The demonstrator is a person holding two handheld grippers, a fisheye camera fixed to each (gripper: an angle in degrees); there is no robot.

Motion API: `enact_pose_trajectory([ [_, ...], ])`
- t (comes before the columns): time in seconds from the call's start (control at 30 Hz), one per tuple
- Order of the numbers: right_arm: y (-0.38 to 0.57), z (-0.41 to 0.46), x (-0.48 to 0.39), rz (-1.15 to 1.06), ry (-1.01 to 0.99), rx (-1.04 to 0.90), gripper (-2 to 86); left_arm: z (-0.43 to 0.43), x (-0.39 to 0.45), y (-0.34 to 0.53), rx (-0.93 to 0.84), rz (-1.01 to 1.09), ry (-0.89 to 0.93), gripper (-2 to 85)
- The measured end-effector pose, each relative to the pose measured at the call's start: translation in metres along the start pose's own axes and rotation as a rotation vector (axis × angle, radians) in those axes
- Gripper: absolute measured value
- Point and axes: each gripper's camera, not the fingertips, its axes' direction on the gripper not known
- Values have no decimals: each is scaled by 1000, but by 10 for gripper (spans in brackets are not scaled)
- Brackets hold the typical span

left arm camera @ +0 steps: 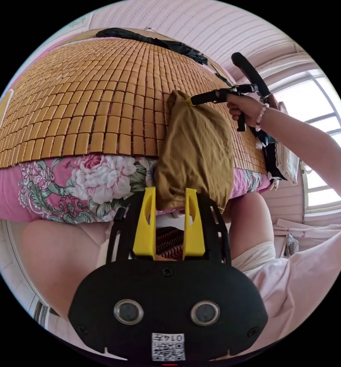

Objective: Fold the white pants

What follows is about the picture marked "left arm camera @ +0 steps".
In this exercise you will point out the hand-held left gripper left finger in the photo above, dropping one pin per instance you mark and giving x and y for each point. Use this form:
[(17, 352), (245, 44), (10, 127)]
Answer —
[(144, 229)]

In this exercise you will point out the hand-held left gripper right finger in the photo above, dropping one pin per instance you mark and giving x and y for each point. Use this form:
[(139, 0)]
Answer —
[(193, 229)]

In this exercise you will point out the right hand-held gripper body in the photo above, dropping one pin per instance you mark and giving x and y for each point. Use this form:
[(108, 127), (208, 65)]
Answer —
[(207, 97)]

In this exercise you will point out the mustard brown garment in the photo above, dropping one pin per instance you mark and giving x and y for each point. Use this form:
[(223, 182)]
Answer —
[(197, 149)]

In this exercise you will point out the person's right forearm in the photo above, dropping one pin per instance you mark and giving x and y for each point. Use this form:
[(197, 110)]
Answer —
[(308, 143)]

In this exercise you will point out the person's right hand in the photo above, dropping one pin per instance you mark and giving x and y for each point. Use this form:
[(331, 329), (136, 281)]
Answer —
[(245, 107)]

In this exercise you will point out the black garment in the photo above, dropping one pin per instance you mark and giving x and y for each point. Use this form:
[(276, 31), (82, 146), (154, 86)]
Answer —
[(158, 41)]

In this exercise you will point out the bed with woven mat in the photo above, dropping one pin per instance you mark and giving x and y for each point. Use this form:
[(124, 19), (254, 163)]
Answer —
[(95, 100)]

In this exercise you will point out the pile of clothes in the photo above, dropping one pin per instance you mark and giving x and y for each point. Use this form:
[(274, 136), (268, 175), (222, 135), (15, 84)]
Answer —
[(282, 160)]

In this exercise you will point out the person's body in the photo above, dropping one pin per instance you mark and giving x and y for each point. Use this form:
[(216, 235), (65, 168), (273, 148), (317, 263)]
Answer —
[(288, 286)]

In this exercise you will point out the window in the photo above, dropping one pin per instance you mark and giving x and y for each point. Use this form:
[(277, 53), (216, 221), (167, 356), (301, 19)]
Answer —
[(325, 129)]

